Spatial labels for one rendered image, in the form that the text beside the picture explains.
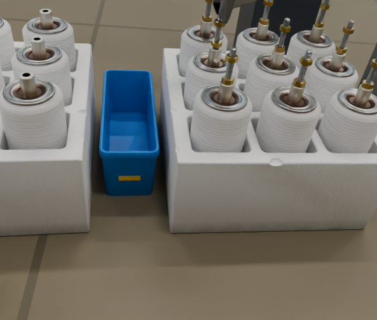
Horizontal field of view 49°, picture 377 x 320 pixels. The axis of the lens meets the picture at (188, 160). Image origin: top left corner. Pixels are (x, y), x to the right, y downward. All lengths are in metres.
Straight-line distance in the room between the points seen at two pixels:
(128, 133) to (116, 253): 0.34
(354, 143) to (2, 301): 0.63
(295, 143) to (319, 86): 0.16
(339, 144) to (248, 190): 0.18
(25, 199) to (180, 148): 0.27
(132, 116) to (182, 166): 0.41
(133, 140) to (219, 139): 0.34
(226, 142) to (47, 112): 0.28
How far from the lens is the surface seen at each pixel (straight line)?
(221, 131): 0.65
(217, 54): 0.75
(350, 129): 0.74
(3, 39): 0.88
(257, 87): 0.78
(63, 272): 0.74
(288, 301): 0.74
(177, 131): 0.71
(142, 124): 1.01
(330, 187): 0.77
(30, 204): 0.73
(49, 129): 0.67
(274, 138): 0.70
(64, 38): 0.85
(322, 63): 0.85
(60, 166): 0.66
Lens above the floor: 0.61
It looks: 41 degrees down
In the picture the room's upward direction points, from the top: 7 degrees clockwise
